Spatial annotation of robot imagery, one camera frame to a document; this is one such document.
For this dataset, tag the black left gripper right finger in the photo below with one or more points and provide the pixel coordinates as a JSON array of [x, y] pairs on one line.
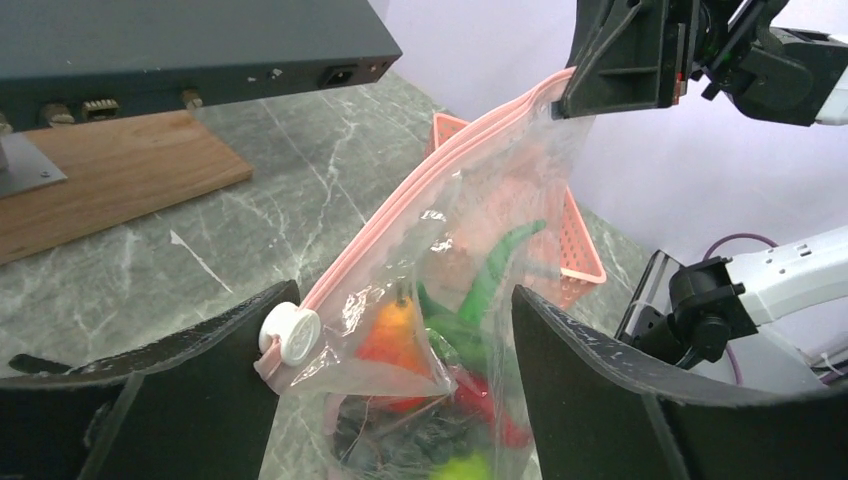
[[600, 409]]

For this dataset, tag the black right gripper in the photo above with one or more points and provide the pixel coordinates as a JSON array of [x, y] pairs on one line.
[[630, 55]]

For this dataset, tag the clear pink-dotted zip bag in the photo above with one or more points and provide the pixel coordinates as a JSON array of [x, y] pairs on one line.
[[503, 170]]

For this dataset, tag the long green chili pepper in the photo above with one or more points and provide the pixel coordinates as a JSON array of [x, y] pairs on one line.
[[457, 336]]

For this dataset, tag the dark grey rack box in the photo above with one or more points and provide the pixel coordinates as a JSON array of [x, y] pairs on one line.
[[143, 57]]

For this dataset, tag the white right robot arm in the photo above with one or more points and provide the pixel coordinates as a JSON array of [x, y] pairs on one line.
[[689, 315]]

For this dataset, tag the orange-green mango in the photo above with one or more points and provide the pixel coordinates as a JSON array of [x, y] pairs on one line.
[[393, 338]]

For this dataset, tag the red chili pepper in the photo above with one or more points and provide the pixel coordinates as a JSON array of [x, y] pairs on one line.
[[473, 396]]

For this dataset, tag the green apple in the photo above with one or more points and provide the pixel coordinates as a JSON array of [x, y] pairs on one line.
[[473, 466]]

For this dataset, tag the wooden block under box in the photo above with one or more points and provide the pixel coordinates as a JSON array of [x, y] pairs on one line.
[[115, 171]]

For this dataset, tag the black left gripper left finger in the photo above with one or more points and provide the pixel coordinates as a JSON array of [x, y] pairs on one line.
[[188, 406]]

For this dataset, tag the pink plastic basket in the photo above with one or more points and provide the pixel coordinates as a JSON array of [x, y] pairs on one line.
[[581, 269]]

